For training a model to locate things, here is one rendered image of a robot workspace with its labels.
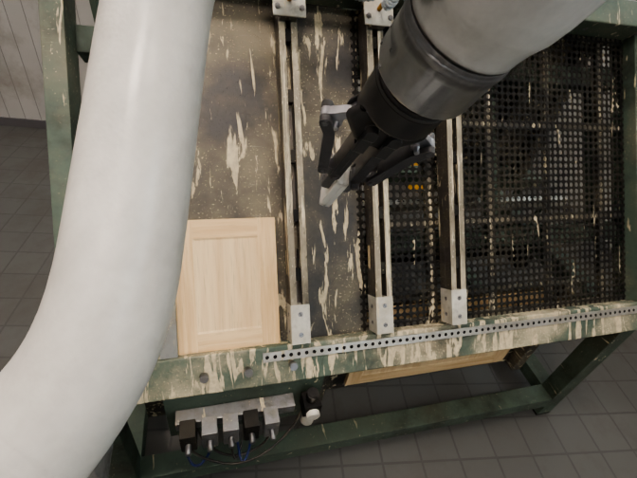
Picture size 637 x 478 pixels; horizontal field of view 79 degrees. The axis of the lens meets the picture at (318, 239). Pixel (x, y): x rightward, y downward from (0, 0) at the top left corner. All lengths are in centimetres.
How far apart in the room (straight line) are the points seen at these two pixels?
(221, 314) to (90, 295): 108
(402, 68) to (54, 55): 115
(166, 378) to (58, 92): 85
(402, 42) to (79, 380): 28
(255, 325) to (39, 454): 108
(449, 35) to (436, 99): 5
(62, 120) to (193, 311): 64
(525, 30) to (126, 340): 26
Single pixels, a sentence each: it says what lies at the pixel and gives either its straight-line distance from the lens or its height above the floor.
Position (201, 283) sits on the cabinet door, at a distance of 125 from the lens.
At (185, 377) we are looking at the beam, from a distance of 129.
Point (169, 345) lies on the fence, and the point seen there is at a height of 94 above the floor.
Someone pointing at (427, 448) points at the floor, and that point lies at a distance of 228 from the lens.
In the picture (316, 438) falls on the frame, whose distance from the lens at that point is 195.
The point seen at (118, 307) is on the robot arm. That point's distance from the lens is 20.
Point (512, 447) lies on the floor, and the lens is 250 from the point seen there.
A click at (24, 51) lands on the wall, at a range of 459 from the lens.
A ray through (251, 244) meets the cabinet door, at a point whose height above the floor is 114.
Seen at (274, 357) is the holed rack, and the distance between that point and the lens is 128.
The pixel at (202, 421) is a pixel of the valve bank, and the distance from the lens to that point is 133.
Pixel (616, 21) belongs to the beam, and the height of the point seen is 181.
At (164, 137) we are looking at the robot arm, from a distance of 21.
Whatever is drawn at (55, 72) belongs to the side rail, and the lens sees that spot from 134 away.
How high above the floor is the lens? 196
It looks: 39 degrees down
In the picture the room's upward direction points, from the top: 10 degrees clockwise
